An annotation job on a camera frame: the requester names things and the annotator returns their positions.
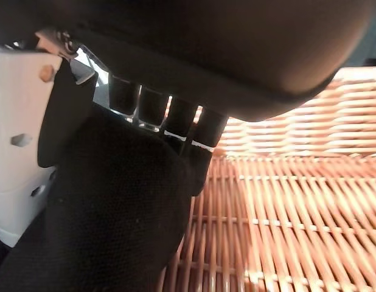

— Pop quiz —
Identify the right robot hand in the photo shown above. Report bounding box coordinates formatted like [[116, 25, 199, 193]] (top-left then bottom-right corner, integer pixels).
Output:
[[0, 0, 376, 248]]

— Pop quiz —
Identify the large black garment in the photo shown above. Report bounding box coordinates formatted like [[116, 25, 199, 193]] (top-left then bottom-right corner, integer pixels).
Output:
[[0, 103, 207, 292]]

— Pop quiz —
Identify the wicker laundry basket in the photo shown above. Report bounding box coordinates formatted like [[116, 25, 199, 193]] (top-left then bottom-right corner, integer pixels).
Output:
[[156, 66, 376, 292]]

